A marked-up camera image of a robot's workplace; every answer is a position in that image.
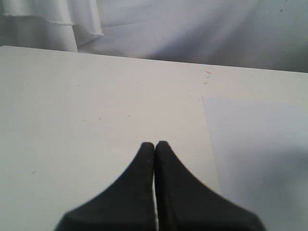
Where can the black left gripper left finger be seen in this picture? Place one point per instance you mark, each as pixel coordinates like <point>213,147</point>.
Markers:
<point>126,205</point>

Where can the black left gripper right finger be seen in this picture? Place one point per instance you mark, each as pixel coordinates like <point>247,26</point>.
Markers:
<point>186,204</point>

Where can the white paper sheet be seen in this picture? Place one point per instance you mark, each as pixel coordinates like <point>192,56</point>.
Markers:
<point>261,154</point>

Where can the white fabric backdrop curtain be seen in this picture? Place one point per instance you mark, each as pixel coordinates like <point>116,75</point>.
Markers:
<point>268,34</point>

